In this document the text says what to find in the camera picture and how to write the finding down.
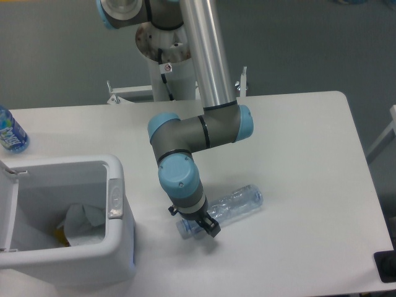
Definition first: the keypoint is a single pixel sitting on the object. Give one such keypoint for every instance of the crushed clear plastic bottle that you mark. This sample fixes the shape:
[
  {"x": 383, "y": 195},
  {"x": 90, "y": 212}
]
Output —
[{"x": 226, "y": 210}]

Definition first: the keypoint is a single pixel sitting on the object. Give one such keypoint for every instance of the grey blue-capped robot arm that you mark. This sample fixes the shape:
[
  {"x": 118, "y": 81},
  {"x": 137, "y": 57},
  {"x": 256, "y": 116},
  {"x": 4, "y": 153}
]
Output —
[{"x": 224, "y": 120}]

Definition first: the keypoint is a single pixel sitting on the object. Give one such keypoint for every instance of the white frame at right edge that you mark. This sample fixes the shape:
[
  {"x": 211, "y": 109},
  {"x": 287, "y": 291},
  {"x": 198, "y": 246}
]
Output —
[{"x": 383, "y": 140}]

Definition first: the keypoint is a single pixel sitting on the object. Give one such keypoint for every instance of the white paper trash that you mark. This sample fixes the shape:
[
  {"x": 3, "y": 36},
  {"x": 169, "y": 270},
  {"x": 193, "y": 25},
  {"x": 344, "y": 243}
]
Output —
[{"x": 84, "y": 225}]

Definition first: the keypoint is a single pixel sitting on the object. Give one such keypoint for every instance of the black clamp at table edge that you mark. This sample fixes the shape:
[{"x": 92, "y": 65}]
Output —
[{"x": 385, "y": 263}]

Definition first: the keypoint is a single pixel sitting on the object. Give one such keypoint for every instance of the blue labelled water bottle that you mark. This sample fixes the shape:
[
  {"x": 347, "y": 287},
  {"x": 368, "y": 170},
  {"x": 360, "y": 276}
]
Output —
[{"x": 13, "y": 137}]

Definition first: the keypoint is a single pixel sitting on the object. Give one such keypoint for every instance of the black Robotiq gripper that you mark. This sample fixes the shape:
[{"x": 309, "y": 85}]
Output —
[{"x": 204, "y": 220}]

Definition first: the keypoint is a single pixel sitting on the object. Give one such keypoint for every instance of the yellow trash in can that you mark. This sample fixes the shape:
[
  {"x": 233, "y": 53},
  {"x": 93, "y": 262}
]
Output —
[{"x": 59, "y": 234}]

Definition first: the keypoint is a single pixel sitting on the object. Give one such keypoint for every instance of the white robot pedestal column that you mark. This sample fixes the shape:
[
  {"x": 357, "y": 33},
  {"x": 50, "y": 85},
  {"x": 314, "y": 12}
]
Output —
[{"x": 169, "y": 61}]

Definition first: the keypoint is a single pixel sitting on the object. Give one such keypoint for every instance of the white plastic trash can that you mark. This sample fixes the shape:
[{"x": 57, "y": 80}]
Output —
[{"x": 35, "y": 197}]

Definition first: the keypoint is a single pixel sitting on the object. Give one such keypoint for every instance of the white pedestal base frame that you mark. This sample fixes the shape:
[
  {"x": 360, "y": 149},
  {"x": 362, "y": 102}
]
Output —
[{"x": 144, "y": 93}]

